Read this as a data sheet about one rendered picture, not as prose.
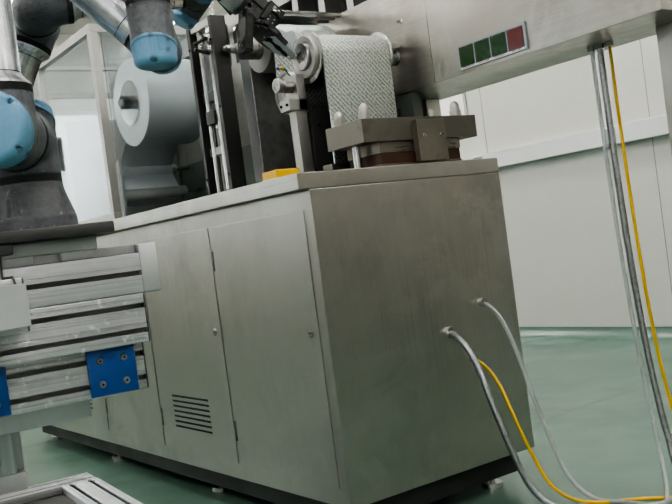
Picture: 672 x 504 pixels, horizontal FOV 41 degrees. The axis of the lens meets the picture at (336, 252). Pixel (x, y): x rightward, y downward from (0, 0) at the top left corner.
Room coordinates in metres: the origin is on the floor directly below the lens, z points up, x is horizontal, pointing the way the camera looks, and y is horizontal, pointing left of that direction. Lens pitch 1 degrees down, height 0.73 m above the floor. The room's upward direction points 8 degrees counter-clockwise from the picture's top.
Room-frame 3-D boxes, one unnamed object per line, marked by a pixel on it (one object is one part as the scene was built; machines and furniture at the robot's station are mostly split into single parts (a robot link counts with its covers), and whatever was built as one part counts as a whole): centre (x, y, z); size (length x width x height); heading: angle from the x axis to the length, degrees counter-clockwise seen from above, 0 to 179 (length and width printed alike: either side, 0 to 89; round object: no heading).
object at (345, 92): (2.56, -0.13, 1.10); 0.23 x 0.01 x 0.18; 125
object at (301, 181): (3.32, 0.53, 0.88); 2.52 x 0.66 x 0.04; 35
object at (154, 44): (1.54, 0.26, 1.12); 0.11 x 0.08 x 0.11; 5
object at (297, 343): (3.33, 0.51, 0.43); 2.52 x 0.64 x 0.86; 35
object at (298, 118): (2.54, 0.07, 1.05); 0.06 x 0.05 x 0.31; 125
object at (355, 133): (2.48, -0.22, 1.00); 0.40 x 0.16 x 0.06; 125
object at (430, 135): (2.41, -0.29, 0.96); 0.10 x 0.03 x 0.11; 125
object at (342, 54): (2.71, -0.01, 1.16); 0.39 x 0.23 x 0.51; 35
